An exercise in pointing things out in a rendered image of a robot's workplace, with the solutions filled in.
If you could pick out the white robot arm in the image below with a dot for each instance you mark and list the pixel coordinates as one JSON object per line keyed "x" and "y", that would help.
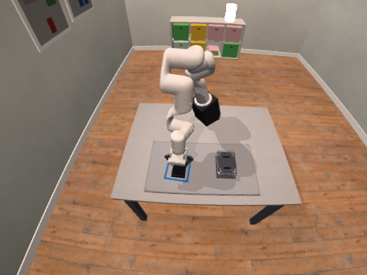
{"x": 182, "y": 88}

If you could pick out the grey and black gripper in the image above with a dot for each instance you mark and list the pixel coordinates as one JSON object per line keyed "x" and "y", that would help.
{"x": 184, "y": 157}

